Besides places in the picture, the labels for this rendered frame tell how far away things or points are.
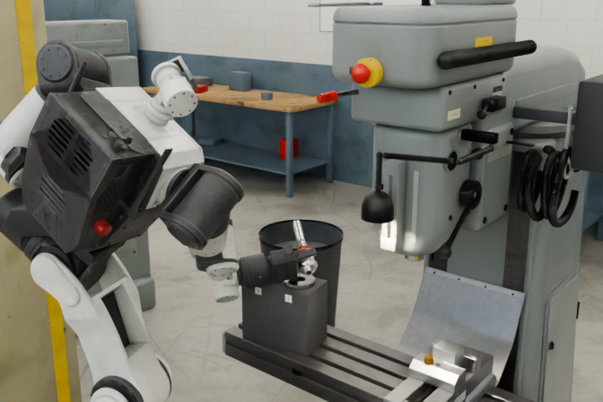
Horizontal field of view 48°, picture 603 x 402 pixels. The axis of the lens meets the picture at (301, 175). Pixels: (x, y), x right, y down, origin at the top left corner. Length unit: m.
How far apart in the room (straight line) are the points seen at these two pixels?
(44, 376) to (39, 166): 1.90
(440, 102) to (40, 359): 2.24
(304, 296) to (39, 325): 1.54
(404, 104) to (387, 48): 0.16
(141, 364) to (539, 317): 1.12
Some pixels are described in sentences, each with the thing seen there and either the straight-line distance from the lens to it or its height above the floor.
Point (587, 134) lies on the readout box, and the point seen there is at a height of 1.60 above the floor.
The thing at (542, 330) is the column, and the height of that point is 0.97.
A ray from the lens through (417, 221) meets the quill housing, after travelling 1.58.
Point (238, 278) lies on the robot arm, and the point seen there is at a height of 1.17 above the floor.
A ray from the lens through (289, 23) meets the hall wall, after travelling 7.30.
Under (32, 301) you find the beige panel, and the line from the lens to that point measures 3.08.
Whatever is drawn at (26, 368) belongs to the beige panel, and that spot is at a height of 0.39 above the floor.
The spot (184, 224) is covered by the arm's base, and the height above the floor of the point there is 1.49.
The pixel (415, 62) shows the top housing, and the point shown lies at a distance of 1.37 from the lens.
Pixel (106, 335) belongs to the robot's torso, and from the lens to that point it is 1.64.
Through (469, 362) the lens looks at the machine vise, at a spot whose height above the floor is 1.03.
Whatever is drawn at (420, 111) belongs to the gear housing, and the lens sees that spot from 1.48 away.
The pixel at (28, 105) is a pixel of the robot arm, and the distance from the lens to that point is 1.60.
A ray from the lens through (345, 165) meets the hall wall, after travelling 7.05.
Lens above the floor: 1.92
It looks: 15 degrees down
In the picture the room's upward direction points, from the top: straight up
